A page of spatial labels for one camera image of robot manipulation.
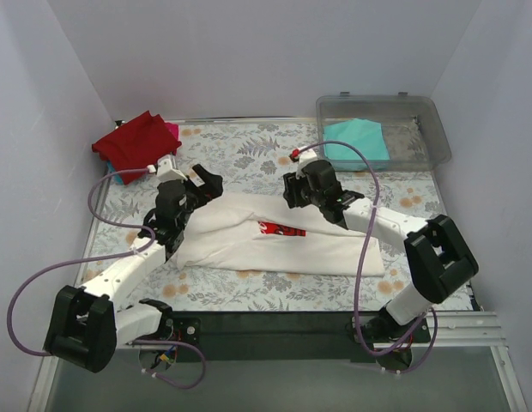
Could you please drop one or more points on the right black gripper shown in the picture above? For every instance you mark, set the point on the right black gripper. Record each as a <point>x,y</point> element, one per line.
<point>294,194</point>

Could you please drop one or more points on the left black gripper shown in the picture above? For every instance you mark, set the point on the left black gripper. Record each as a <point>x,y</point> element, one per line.
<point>199,189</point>

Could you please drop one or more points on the white Coca-Cola t-shirt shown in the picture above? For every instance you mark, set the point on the white Coca-Cola t-shirt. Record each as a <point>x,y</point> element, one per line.
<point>240,231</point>

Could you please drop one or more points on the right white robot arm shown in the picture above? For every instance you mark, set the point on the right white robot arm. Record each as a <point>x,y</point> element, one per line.
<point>439,259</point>

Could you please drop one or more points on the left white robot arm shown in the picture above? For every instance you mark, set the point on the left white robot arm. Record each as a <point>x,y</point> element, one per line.
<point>89,322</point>

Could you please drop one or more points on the floral patterned table mat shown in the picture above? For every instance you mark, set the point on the floral patterned table mat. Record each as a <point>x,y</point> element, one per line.
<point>252,157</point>

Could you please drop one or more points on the folded pink t-shirt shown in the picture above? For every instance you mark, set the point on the folded pink t-shirt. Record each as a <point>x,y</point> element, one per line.
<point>174,130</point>

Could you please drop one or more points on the folded red t-shirt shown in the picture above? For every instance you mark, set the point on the folded red t-shirt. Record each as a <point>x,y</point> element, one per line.
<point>135,144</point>

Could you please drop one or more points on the teal t-shirt in bin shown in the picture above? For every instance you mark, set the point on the teal t-shirt in bin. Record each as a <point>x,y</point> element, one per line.
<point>364,135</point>

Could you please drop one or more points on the folded teal t-shirt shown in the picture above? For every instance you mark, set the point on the folded teal t-shirt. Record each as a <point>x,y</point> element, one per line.
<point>126,178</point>

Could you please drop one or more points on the clear plastic bin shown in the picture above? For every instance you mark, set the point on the clear plastic bin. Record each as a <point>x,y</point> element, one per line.
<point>411,126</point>

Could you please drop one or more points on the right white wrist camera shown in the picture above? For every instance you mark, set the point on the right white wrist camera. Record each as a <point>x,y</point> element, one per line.
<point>302,157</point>

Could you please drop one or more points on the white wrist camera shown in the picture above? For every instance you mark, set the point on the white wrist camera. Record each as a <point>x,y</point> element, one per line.
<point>302,157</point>
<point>165,169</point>

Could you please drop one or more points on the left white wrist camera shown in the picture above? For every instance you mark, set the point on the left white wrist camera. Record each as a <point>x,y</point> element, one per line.
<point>165,169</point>

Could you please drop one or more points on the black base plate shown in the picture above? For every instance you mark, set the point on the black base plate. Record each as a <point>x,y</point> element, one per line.
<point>272,336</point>

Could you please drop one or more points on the aluminium frame rail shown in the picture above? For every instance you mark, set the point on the aluminium frame rail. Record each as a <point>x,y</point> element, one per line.
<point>461,363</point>

